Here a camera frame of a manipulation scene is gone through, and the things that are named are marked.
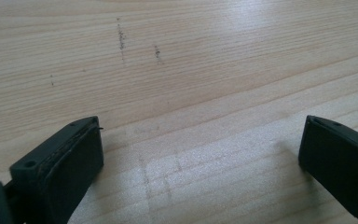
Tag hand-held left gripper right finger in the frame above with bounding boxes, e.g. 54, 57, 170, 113
297, 114, 358, 224

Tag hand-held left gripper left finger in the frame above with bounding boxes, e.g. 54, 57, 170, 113
3, 116, 104, 224

